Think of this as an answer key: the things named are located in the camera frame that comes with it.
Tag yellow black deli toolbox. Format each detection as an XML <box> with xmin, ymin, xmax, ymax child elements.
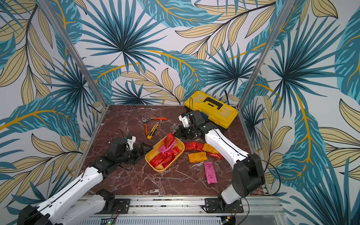
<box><xmin>184</xmin><ymin>91</ymin><xmax>238</xmax><ymax>129</ymax></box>

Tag yellow black utility knife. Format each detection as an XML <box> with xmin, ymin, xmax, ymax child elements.
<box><xmin>147</xmin><ymin>122</ymin><xmax>159</xmax><ymax>140</ymax></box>

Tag orange yellow tea bag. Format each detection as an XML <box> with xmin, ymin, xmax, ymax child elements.
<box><xmin>188</xmin><ymin>152</ymin><xmax>208</xmax><ymax>163</ymax></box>

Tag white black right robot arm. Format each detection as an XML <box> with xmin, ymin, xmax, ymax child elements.
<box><xmin>174</xmin><ymin>110</ymin><xmax>265</xmax><ymax>213</ymax></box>

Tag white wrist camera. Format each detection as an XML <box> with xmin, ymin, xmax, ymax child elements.
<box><xmin>179</xmin><ymin>113</ymin><xmax>190</xmax><ymax>128</ymax></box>
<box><xmin>126</xmin><ymin>136</ymin><xmax>136</xmax><ymax>152</ymax></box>

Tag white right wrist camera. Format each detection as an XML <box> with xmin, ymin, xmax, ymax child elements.
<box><xmin>179</xmin><ymin>113</ymin><xmax>190</xmax><ymax>128</ymax></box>

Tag red tea bag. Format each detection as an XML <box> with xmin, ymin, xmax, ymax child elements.
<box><xmin>150</xmin><ymin>146</ymin><xmax>182</xmax><ymax>168</ymax></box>
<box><xmin>184</xmin><ymin>142</ymin><xmax>204</xmax><ymax>152</ymax></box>
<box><xmin>164</xmin><ymin>132</ymin><xmax>176</xmax><ymax>148</ymax></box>
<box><xmin>208</xmin><ymin>153</ymin><xmax>223</xmax><ymax>160</ymax></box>

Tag orange handled pliers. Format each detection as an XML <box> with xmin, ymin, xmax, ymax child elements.
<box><xmin>142</xmin><ymin>116</ymin><xmax>168</xmax><ymax>136</ymax></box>

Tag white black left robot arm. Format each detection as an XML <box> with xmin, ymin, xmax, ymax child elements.
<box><xmin>17</xmin><ymin>136</ymin><xmax>153</xmax><ymax>225</ymax></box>

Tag red tea bag in tray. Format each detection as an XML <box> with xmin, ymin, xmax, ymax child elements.
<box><xmin>164</xmin><ymin>132</ymin><xmax>176</xmax><ymax>148</ymax></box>

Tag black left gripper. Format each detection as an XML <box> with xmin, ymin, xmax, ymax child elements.
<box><xmin>117</xmin><ymin>141</ymin><xmax>154</xmax><ymax>166</ymax></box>

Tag small pink tea bag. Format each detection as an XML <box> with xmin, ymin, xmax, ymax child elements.
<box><xmin>158</xmin><ymin>141</ymin><xmax>177</xmax><ymax>153</ymax></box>

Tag yellow plastic tray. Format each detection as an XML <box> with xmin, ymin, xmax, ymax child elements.
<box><xmin>145</xmin><ymin>137</ymin><xmax>185</xmax><ymax>173</ymax></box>

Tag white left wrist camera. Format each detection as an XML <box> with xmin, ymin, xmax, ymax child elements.
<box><xmin>126</xmin><ymin>136</ymin><xmax>136</xmax><ymax>152</ymax></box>

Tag aluminium front rail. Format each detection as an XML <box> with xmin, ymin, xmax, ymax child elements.
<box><xmin>70</xmin><ymin>195</ymin><xmax>282</xmax><ymax>225</ymax></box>

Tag crumpled red tea bag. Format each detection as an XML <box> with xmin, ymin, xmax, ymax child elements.
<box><xmin>150</xmin><ymin>146</ymin><xmax>182</xmax><ymax>168</ymax></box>

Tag long pink tea bag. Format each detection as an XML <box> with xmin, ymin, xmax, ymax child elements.
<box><xmin>204</xmin><ymin>162</ymin><xmax>217</xmax><ymax>184</ymax></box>

